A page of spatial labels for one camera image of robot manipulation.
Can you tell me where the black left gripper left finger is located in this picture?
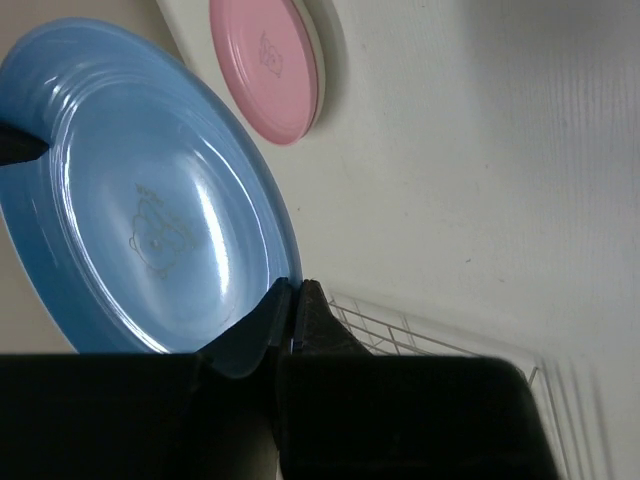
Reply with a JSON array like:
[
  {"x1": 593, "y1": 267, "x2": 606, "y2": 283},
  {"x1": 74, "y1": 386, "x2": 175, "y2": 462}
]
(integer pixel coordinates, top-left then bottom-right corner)
[{"x1": 1, "y1": 279, "x2": 292, "y2": 479}]

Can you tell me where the metal wire dish rack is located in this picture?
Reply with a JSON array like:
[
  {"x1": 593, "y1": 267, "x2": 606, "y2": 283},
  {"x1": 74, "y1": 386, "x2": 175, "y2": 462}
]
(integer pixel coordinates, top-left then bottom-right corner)
[{"x1": 327, "y1": 292, "x2": 640, "y2": 480}]

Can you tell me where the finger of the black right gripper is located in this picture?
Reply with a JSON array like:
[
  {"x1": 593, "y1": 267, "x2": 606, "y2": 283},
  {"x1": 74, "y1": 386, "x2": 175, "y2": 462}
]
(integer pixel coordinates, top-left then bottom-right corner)
[{"x1": 0, "y1": 123, "x2": 49, "y2": 167}]

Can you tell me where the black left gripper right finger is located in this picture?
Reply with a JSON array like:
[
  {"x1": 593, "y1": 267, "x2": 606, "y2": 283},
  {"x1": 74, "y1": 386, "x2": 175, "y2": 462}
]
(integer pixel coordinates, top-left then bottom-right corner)
[{"x1": 277, "y1": 280, "x2": 559, "y2": 479}]

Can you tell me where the blue plate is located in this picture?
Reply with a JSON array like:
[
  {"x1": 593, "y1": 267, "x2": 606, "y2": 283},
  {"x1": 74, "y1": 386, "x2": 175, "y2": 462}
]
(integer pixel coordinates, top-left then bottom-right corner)
[{"x1": 1, "y1": 18, "x2": 302, "y2": 378}]

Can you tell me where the cream plate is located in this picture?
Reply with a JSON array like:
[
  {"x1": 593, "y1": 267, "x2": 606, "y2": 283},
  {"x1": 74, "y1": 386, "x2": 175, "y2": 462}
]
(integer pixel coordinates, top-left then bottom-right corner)
[{"x1": 158, "y1": 1, "x2": 349, "y2": 131}]

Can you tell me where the pink plate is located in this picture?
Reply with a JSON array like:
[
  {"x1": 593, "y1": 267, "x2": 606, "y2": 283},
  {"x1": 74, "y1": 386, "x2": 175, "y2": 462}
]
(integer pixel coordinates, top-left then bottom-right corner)
[{"x1": 209, "y1": 0, "x2": 323, "y2": 146}]

